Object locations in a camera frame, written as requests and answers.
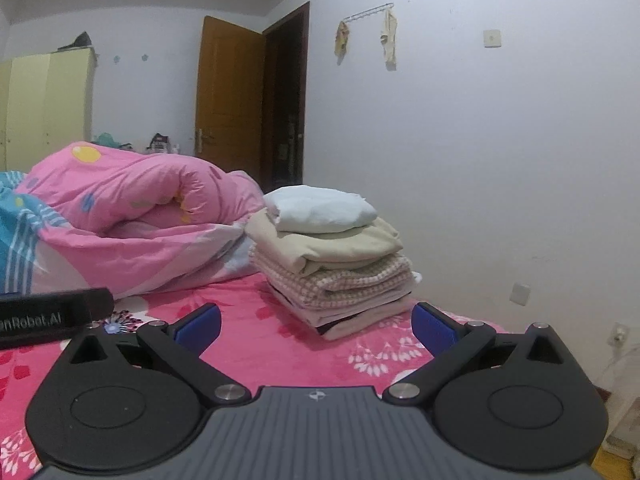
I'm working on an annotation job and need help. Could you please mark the white shirt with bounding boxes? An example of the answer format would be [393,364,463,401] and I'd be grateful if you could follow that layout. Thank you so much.
[264,185,378,234]

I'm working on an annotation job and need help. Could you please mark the pink floral bed sheet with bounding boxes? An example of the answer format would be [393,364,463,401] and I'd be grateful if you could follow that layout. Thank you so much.
[0,274,507,480]

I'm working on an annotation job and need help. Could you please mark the pink patterned quilt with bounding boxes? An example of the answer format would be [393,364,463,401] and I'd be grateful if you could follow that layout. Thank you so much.
[1,142,264,299]

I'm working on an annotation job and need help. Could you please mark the folded pale pink garment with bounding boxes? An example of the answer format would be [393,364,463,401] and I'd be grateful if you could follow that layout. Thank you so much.
[268,271,422,341]

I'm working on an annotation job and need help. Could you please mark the folded checkered pink garment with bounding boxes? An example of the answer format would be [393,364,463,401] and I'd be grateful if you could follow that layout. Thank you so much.
[250,247,414,310]

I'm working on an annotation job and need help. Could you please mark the folded beige garment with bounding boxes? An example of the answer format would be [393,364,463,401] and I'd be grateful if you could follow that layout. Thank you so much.
[245,209,404,275]

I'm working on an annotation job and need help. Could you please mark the yellow wardrobe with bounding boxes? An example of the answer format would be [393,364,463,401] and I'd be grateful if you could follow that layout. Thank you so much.
[1,47,96,172]

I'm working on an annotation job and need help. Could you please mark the black bag on wardrobe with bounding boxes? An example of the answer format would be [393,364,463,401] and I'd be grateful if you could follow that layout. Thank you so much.
[56,32,92,52]

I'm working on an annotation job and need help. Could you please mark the brown wooden door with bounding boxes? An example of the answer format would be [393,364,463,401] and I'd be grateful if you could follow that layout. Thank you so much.
[194,3,310,192]

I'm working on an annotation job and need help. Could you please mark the right hanging beige cloth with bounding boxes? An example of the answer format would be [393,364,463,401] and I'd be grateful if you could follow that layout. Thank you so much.
[380,9,397,67]

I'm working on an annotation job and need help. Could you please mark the hanging beige cloth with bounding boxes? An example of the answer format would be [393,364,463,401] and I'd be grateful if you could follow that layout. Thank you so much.
[334,21,349,60]
[380,9,397,67]

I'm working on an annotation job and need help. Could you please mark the left hanging beige cloth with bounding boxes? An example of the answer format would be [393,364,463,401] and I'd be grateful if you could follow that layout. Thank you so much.
[334,21,349,60]

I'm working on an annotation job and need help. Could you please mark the white wall socket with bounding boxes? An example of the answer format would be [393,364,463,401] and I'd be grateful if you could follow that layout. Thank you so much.
[509,283,532,307]

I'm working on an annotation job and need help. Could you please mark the white wall switch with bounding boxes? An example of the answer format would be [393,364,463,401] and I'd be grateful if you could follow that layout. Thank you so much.
[483,29,502,49]

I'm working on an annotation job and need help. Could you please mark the wall hook rack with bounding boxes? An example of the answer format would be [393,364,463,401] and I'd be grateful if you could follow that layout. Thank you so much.
[342,2,395,24]

